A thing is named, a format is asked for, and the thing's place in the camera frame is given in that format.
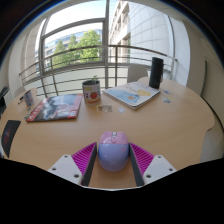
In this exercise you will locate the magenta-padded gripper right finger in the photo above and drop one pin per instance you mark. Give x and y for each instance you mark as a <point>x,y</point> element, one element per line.
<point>159,168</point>

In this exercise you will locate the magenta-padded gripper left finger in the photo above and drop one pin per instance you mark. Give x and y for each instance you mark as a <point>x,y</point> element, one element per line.
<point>65,168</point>

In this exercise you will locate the lavender and pink computer mouse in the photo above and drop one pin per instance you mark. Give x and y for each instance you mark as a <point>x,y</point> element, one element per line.
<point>113,153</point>

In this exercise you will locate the red and grey magazine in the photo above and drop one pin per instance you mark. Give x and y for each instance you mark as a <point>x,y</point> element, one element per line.
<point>55,108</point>

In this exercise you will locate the blue and yellow sticker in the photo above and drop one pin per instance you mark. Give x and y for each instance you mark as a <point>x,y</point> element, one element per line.
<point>166,99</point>

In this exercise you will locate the grey printed sticker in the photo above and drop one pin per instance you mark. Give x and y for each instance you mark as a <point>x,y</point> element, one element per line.
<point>104,108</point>

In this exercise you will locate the pale illustrated open book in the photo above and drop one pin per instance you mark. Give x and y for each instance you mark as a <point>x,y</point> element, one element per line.
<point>133,95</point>

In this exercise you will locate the printed tin can planter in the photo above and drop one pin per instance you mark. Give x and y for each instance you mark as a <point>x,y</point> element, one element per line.
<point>91,93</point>

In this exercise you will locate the white plastic chair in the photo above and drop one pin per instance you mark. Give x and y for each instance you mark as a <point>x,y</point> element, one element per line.
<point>19,91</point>
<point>136,71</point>

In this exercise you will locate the black cylindrical speaker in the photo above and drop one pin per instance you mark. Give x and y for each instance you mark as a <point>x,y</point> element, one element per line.
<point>156,73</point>

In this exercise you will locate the metal balcony railing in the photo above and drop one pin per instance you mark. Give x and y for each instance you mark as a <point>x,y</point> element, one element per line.
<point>116,66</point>

